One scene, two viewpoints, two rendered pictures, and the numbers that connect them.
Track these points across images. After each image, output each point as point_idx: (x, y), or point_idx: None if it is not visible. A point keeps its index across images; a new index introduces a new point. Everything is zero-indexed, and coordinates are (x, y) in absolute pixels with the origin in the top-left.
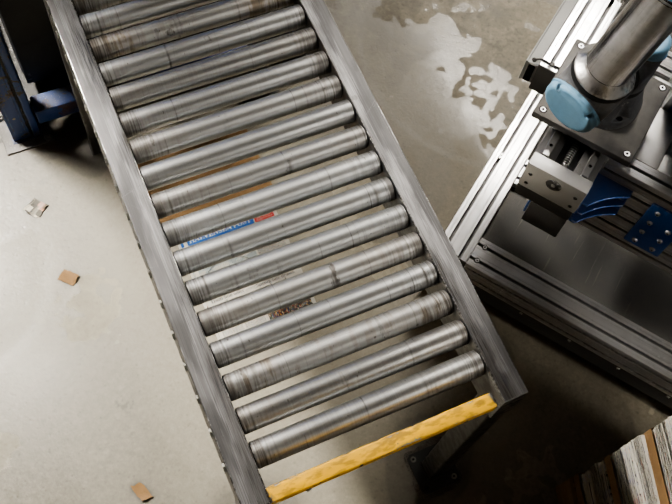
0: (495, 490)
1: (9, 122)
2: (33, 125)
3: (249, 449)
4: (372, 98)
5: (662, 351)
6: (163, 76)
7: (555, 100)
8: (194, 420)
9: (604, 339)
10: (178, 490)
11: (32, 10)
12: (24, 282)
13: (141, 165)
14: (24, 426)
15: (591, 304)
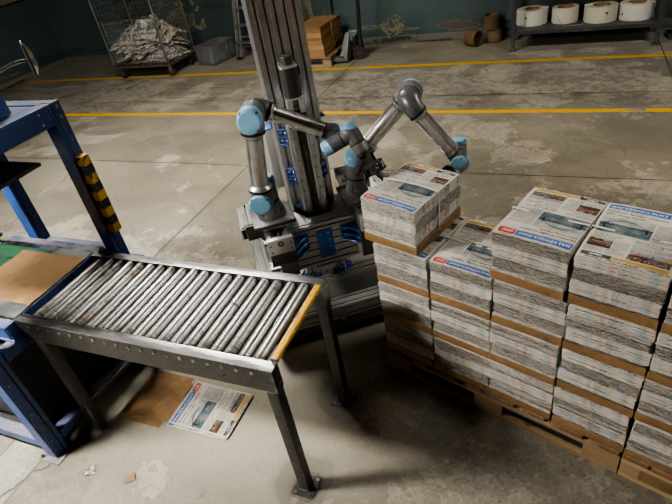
0: (371, 384)
1: (50, 444)
2: (63, 440)
3: (254, 358)
4: (199, 263)
5: (372, 290)
6: (115, 309)
7: (254, 206)
8: (237, 471)
9: (351, 302)
10: (255, 499)
11: (32, 375)
12: (110, 499)
13: (128, 417)
14: None
15: (337, 298)
